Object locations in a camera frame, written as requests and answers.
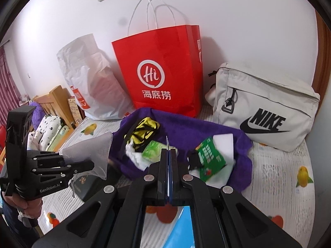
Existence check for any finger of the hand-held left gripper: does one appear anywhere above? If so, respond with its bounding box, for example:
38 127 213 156
27 150 71 167
32 160 95 184

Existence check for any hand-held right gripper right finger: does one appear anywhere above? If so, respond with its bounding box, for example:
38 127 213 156
169 147 303 248

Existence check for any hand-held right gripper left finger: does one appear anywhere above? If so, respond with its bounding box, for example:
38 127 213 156
32 148 170 248

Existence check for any pale green tissue pack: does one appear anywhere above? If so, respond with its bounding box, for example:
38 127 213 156
142 141 179 162

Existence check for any translucent mesh drawstring pouch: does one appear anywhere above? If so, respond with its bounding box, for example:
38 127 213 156
59 132 113 181

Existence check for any white tissue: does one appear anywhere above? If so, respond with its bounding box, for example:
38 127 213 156
125 139 149 171

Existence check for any dark green snack packet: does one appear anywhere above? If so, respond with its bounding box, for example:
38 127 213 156
195 137 226 182

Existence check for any purple towel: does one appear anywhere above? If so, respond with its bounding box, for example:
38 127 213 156
109 108 253 193

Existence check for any yellow and black pouch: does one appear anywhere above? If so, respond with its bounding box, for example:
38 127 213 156
124 117 160 153

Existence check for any white sponge block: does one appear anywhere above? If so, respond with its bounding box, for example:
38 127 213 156
190 134 236 186

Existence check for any person's left hand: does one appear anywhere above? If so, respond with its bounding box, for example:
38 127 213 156
5 195 43 220

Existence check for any purple plush toy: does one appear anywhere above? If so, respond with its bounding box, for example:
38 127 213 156
27 102 43 130

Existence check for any pale green pillow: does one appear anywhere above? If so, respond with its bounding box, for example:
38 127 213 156
55 125 74 150

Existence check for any white spotted pillow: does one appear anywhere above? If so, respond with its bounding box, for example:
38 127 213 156
39 114 62 150

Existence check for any maroon curtain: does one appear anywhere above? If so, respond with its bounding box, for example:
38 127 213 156
0 46 22 124

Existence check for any wooden bed headboard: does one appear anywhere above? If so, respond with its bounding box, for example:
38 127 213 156
32 85 80 135

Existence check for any brown patterned box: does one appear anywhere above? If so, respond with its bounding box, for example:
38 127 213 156
68 95 80 124

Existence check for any blue tissue pack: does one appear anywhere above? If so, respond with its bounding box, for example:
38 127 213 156
145 205 194 248

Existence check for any white plastic shopping bag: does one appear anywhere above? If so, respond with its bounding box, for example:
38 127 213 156
56 33 136 120

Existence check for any fruit printed tablecloth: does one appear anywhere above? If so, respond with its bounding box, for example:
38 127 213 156
37 116 318 248

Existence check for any red paper bag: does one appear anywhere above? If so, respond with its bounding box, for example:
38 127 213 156
112 0 203 118

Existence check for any grey waist bag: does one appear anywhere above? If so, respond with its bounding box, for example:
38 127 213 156
205 62 320 152

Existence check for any brown wooden door frame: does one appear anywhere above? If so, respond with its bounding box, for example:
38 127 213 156
312 13 331 93

